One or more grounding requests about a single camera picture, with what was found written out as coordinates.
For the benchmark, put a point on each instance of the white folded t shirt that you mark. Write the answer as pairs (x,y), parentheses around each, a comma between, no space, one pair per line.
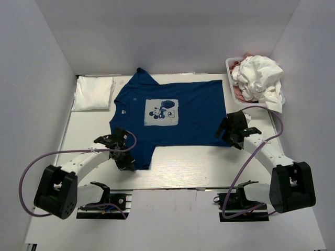
(93,93)

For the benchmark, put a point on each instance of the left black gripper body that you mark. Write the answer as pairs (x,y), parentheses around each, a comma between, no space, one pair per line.
(123,160)

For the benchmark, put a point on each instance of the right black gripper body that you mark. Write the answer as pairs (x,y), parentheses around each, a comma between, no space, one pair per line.
(227,136)

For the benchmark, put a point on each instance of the blue t shirt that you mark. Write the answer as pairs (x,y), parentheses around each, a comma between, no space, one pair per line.
(174,114)

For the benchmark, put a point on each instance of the pink clothes in basket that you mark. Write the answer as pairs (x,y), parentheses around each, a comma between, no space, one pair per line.
(239,95)

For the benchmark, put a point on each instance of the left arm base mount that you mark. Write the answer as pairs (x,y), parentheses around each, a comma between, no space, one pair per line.
(116,207)

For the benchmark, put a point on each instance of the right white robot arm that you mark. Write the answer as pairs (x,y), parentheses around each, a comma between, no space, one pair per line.
(291,187)

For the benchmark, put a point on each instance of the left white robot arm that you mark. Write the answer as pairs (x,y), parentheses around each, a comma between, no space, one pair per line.
(59,192)

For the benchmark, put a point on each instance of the white perforated basket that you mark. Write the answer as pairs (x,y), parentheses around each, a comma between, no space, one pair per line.
(232,84)

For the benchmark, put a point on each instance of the white t shirt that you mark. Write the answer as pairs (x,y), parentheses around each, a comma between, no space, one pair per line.
(93,93)
(259,79)

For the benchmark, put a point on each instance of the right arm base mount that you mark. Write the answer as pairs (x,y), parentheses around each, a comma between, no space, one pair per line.
(233,207)

